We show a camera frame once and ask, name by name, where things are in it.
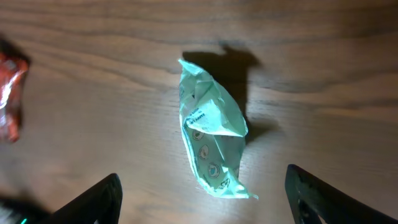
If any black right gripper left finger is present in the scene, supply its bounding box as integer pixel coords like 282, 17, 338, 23
39, 173, 123, 224

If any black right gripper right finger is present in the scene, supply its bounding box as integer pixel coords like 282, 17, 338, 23
285, 164, 397, 224

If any teal green packet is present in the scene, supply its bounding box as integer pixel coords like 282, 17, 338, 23
179, 59, 254, 199

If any orange snack bar wrapper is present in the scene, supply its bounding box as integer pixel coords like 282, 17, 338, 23
1, 53, 29, 142

